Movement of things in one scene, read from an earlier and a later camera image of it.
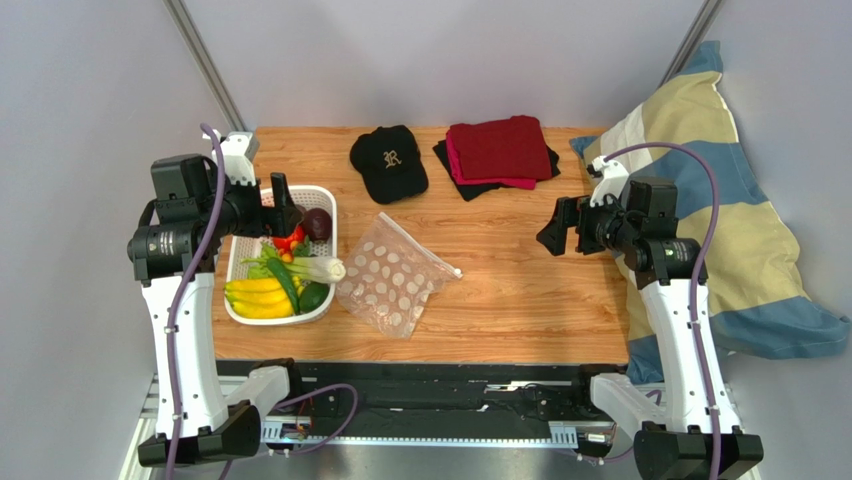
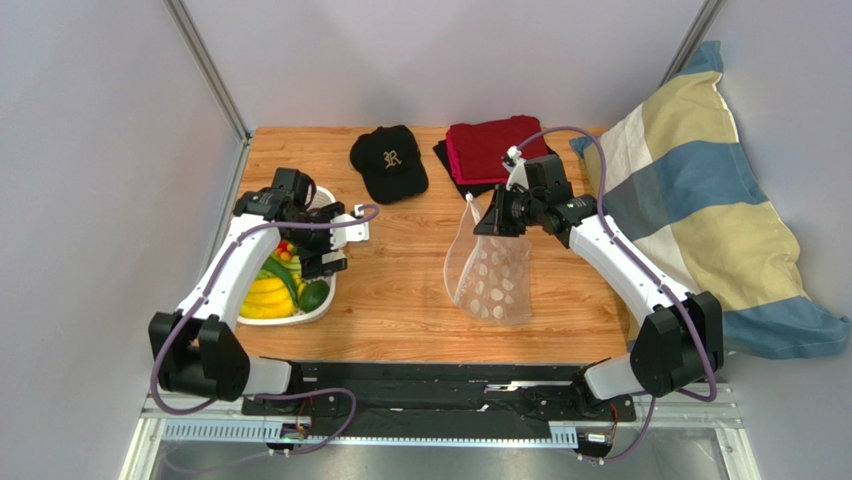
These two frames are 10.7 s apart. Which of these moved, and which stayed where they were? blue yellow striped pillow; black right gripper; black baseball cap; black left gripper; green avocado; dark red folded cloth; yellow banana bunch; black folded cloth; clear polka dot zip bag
Moved: black right gripper; clear polka dot zip bag; black left gripper
Stayed: black baseball cap; yellow banana bunch; dark red folded cloth; green avocado; black folded cloth; blue yellow striped pillow
